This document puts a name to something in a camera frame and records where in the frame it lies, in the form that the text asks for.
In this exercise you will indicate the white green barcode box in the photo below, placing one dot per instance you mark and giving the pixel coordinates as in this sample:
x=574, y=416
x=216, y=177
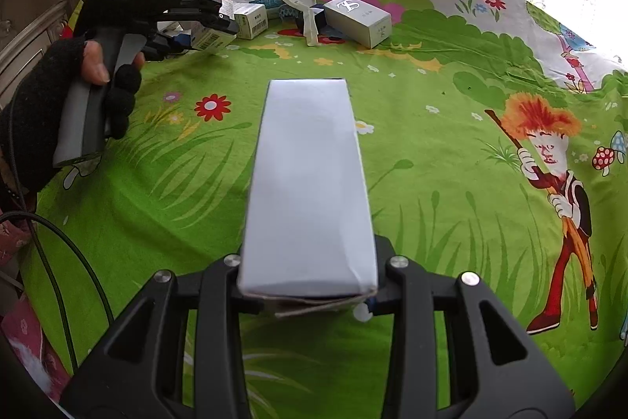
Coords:
x=213, y=40

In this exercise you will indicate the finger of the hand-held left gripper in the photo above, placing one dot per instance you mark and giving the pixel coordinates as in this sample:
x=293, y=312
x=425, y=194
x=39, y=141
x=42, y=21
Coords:
x=169, y=45
x=206, y=20

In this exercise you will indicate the white box calligraphy logo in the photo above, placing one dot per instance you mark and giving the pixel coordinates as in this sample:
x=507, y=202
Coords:
x=358, y=19

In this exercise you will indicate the dark blue small box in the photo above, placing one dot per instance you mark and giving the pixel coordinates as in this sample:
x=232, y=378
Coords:
x=320, y=19

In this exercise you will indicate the small white carton blue text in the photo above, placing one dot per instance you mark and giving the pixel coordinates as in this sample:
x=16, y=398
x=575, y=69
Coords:
x=250, y=21

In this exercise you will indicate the pink floral fabric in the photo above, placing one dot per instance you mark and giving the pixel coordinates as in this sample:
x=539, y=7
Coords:
x=29, y=340

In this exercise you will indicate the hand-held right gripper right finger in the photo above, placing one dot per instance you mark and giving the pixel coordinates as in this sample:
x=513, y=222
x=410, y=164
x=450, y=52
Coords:
x=407, y=296

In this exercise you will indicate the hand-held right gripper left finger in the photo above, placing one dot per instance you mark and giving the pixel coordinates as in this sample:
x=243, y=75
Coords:
x=221, y=296

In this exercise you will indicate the cream carved cabinet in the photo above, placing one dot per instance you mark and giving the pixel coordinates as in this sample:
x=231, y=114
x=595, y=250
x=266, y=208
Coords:
x=29, y=46

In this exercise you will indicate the green printed cartoon blanket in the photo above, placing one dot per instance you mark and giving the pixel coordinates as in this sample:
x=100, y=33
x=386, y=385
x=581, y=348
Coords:
x=441, y=129

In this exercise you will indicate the tall scuffed white box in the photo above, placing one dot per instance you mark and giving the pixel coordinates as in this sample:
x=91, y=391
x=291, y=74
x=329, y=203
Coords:
x=304, y=183

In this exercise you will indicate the person's left hand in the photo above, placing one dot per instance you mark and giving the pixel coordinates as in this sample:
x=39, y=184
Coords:
x=54, y=70

